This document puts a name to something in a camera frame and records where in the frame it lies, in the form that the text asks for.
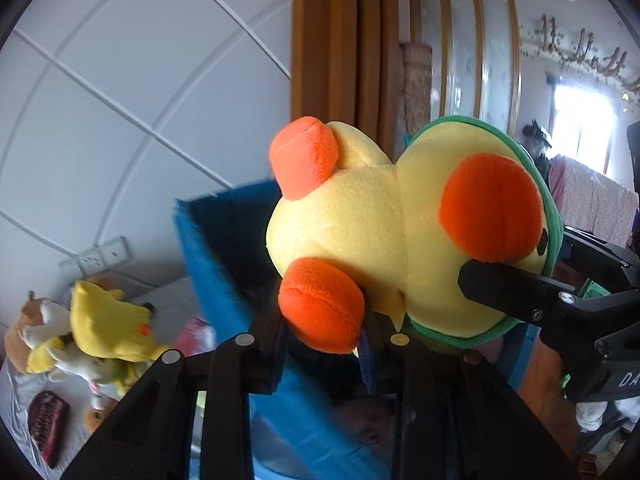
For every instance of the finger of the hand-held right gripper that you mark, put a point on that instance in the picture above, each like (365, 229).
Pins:
(510, 287)
(600, 250)

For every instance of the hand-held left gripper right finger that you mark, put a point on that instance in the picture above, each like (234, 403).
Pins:
(367, 362)

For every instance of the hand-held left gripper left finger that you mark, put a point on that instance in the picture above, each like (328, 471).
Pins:
(272, 360)

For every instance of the pink star plush green shorts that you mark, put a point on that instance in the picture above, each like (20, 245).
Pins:
(192, 335)

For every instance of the blue fabric storage box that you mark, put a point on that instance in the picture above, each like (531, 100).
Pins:
(220, 250)

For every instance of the yellow duck plush orange feet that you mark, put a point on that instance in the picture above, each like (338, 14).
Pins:
(380, 220)

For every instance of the white and green plush toy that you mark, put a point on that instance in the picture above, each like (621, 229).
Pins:
(85, 367)

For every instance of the pink hanging cloth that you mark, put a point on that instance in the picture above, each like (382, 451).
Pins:
(592, 202)

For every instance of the bright window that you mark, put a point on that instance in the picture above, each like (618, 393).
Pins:
(582, 120)

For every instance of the bright yellow plush toy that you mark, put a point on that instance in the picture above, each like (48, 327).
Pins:
(105, 325)

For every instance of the beige patterned rolled mat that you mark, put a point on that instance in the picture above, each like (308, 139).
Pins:
(417, 90)

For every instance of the pale yellow plush toy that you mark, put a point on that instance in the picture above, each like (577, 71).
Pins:
(42, 360)

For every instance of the maroon knit hat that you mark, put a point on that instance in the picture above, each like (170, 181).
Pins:
(47, 425)

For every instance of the brown capybara plush toy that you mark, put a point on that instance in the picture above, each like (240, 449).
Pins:
(17, 347)

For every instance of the wooden slatted partition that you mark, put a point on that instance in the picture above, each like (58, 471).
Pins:
(350, 60)

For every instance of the white single button wall panel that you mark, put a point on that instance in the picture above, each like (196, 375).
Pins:
(116, 250)

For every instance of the white wall socket panel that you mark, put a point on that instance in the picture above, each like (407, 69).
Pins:
(91, 259)

